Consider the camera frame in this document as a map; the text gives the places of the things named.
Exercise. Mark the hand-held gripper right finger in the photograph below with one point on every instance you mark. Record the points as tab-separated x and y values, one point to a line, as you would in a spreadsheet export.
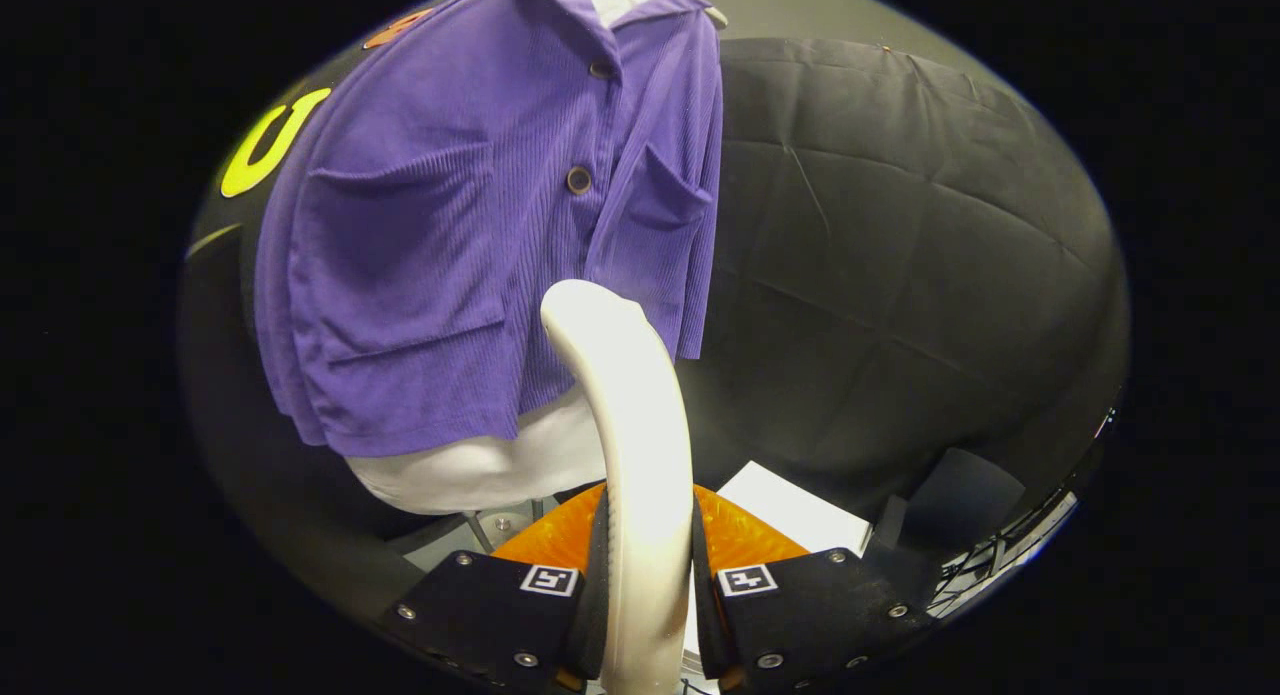
820	610

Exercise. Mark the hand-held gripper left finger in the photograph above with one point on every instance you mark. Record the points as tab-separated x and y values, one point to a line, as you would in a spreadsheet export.
480	610

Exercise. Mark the white garment steamer head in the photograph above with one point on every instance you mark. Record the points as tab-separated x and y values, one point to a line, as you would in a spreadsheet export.
645	455

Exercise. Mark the grey garment stand base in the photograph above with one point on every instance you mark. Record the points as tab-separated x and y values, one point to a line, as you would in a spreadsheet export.
490	530

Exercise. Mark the white plastic clothes hanger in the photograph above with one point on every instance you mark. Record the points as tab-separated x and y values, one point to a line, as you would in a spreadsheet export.
705	5

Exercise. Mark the white flat box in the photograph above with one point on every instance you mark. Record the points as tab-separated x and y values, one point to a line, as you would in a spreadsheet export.
795	505

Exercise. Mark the white ironing form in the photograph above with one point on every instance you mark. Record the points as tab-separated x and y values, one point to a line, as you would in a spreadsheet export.
480	465

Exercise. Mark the dark box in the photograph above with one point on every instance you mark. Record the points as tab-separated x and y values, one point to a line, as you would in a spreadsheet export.
955	505

